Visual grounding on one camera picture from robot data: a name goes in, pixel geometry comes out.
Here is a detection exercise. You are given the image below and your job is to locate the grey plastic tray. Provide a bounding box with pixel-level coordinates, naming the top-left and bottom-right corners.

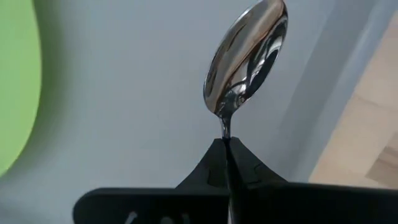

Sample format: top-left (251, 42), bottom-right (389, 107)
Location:
top-left (0, 0), bottom-right (398, 224)

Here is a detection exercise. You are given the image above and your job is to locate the lime green plate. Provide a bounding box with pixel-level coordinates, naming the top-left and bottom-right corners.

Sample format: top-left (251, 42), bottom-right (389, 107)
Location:
top-left (0, 0), bottom-right (42, 179)

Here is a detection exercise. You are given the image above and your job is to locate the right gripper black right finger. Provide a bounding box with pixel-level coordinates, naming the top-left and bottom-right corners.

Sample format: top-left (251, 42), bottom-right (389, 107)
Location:
top-left (224, 136), bottom-right (398, 224)

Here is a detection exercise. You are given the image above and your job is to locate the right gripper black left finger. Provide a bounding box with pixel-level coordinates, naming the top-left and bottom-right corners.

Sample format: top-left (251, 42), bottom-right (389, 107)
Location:
top-left (73, 138), bottom-right (231, 224)

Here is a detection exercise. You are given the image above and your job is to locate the orange-handled metal spoon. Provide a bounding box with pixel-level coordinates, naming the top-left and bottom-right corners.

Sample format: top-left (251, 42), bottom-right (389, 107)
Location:
top-left (203, 0), bottom-right (289, 139)

